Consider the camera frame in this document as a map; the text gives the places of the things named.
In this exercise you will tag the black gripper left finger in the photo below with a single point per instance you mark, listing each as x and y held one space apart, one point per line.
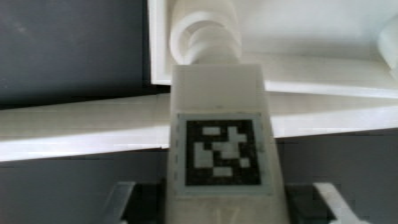
136 204

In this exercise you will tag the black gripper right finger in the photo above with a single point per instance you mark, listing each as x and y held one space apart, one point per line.
317 205

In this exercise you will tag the white table leg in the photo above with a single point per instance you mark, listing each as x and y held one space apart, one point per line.
225 180

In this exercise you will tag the white square tabletop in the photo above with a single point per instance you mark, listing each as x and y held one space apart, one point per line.
323 41

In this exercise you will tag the white U-shaped obstacle fence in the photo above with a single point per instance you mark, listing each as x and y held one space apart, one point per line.
124 124

